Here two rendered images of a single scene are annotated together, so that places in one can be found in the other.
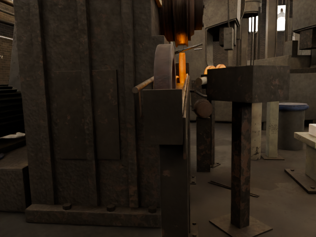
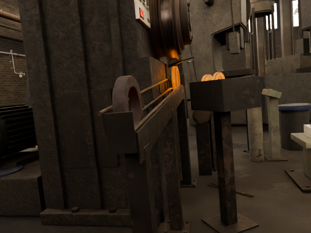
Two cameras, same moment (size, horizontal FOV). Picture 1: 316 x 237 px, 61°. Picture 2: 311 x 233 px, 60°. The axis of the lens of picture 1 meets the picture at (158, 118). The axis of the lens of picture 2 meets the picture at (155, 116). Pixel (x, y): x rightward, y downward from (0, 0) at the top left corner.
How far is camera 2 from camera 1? 0.23 m
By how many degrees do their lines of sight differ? 5
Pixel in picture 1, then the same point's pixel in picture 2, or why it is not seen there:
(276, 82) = (246, 92)
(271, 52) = (288, 50)
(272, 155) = (276, 156)
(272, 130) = (273, 132)
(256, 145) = (258, 147)
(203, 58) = (211, 63)
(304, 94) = not seen: outside the picture
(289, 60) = (301, 59)
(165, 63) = (120, 92)
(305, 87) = not seen: outside the picture
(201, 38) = (207, 45)
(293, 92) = (302, 91)
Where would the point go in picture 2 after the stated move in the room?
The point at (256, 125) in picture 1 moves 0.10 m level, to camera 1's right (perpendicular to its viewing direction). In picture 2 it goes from (257, 128) to (269, 127)
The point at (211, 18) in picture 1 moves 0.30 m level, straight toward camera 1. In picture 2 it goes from (216, 24) to (215, 20)
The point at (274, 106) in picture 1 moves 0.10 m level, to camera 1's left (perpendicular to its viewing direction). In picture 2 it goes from (274, 108) to (262, 109)
